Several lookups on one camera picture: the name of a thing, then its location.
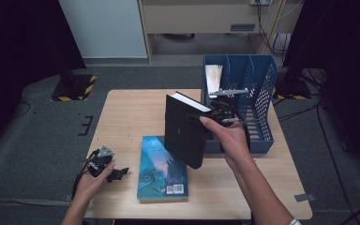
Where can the blue book with white label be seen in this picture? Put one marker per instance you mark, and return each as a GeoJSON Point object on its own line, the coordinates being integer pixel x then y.
{"type": "Point", "coordinates": [213, 78]}

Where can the grey tape piece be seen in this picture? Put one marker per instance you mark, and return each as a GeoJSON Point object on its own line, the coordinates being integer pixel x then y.
{"type": "Point", "coordinates": [304, 197]}

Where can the beige desk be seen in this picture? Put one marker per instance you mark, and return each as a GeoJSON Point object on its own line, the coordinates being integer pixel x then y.
{"type": "Point", "coordinates": [193, 18]}

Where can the white power strip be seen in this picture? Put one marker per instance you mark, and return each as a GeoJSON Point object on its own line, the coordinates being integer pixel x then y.
{"type": "Point", "coordinates": [260, 2]}

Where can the light patterned sleeve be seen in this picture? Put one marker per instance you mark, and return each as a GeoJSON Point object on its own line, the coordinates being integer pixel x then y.
{"type": "Point", "coordinates": [294, 222]}

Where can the black book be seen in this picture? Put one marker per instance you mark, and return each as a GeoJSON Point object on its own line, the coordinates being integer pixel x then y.
{"type": "Point", "coordinates": [182, 140]}

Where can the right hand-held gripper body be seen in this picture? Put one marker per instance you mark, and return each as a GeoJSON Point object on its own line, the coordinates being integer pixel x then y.
{"type": "Point", "coordinates": [225, 108]}

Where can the white panel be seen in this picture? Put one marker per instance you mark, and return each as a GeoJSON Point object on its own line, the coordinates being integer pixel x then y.
{"type": "Point", "coordinates": [103, 28]}

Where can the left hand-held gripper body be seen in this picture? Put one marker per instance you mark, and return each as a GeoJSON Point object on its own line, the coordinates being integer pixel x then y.
{"type": "Point", "coordinates": [101, 161]}

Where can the black curtain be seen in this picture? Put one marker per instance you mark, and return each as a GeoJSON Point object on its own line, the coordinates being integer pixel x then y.
{"type": "Point", "coordinates": [18, 56]}
{"type": "Point", "coordinates": [340, 56]}

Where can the person's left hand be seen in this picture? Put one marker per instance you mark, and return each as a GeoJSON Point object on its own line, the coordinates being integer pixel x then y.
{"type": "Point", "coordinates": [90, 186]}

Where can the blue plastic file rack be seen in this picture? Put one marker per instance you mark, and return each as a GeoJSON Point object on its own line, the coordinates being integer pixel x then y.
{"type": "Point", "coordinates": [240, 145]}

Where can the teal illustrated book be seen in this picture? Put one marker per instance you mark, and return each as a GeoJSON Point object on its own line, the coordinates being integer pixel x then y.
{"type": "Point", "coordinates": [159, 181]}

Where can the person's right hand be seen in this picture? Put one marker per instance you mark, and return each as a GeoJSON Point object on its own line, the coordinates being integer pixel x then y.
{"type": "Point", "coordinates": [232, 142]}

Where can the black striped stand base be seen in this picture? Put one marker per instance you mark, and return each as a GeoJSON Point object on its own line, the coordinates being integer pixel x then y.
{"type": "Point", "coordinates": [293, 89]}
{"type": "Point", "coordinates": [73, 87]}

